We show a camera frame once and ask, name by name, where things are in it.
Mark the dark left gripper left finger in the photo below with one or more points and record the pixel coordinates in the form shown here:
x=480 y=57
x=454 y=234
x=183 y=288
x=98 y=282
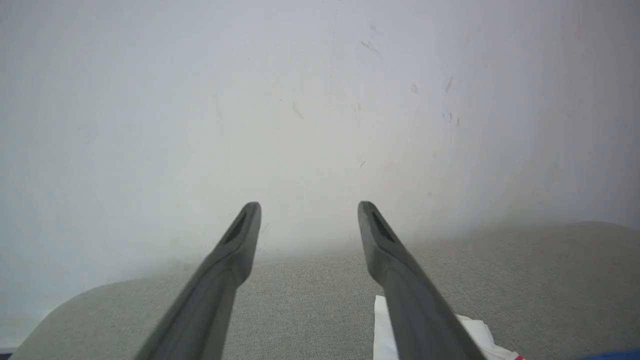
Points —
x=210 y=300

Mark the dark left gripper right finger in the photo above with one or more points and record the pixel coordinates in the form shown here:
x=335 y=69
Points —
x=415 y=305

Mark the blue white Lakers jersey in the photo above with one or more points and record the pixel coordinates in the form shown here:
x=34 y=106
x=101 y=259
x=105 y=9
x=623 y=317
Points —
x=382 y=330

